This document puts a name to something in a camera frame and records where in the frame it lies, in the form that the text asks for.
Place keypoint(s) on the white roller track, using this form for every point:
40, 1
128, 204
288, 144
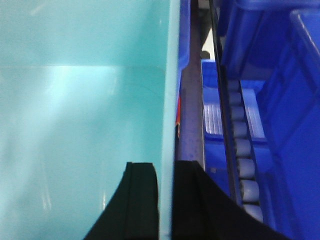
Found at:
244, 154

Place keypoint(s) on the light blue plastic bin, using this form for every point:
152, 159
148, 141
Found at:
86, 86

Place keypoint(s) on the red printed package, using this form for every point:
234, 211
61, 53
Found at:
178, 118

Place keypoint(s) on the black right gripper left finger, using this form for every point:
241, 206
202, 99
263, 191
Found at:
132, 213

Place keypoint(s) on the dark blue bin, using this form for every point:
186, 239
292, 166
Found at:
278, 42
214, 147
184, 34

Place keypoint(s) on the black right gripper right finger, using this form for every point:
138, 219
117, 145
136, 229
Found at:
202, 211

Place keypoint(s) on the dark blue bin upper right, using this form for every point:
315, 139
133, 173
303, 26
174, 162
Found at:
184, 34

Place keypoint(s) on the dark blue bin lower middle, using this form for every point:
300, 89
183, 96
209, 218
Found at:
214, 147

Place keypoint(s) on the dark blue bin far right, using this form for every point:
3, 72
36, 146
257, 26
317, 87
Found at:
278, 42

